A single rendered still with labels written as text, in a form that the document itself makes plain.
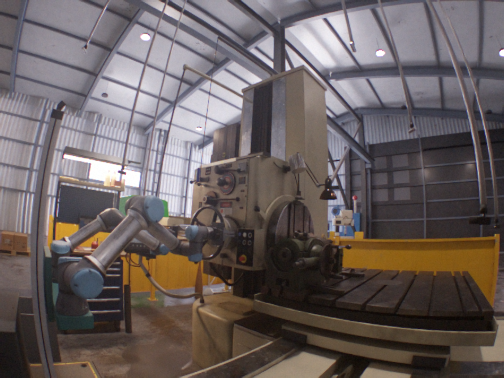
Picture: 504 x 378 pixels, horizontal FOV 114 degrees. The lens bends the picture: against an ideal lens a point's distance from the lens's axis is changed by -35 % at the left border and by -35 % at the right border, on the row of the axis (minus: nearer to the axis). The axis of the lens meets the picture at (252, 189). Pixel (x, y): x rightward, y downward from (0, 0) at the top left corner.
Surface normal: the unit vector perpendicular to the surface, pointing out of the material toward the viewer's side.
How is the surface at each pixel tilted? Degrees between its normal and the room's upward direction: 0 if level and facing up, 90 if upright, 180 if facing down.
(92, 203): 90
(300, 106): 90
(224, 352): 90
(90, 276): 95
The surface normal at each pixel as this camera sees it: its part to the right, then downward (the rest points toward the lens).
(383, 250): -0.66, -0.15
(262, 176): 0.75, -0.07
